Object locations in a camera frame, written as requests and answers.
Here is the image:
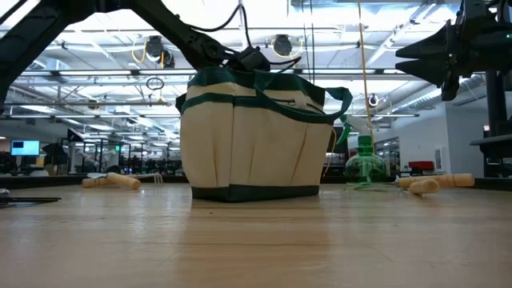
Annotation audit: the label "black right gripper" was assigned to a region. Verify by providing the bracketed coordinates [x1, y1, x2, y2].
[394, 0, 512, 102]

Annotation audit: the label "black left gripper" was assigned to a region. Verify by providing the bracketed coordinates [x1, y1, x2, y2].
[207, 43, 243, 71]

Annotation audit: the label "cream canvas green-trimmed gardening bag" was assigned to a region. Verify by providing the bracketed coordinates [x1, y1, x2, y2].
[174, 66, 354, 203]

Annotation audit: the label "long wooden-handled garden tool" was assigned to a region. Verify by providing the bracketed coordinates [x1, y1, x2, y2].
[398, 173, 476, 190]

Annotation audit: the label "green plastic spray bottle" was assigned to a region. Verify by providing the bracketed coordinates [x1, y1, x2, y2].
[338, 114, 388, 190]

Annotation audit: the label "short wooden-handled garden tool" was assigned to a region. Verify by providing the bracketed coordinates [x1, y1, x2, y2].
[394, 175, 441, 196]

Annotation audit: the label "wooden-handled garden trowel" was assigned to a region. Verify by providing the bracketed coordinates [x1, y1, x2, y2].
[86, 171, 142, 191]

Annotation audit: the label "wooden-handled garden rake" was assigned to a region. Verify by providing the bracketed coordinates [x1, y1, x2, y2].
[82, 173, 164, 189]

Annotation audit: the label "green-handled pruning shears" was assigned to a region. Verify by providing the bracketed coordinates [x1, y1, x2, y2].
[0, 187, 62, 209]

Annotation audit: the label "grey side table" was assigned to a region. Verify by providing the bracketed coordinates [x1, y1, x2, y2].
[470, 134, 512, 159]

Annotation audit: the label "black cabinet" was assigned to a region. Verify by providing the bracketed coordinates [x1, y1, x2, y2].
[330, 126, 349, 177]

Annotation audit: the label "computer monitor showing blue screen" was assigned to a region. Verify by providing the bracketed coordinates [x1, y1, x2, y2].
[10, 139, 41, 157]

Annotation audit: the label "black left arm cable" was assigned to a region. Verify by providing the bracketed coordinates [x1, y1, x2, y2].
[186, 2, 302, 73]

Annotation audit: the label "yellow hanging cable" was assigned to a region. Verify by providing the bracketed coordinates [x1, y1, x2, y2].
[357, 0, 377, 145]

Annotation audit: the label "thin yellow cable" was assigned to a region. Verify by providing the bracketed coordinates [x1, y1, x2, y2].
[322, 127, 338, 177]

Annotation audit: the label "black aluminium table frame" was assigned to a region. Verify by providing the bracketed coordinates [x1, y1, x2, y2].
[0, 174, 512, 191]

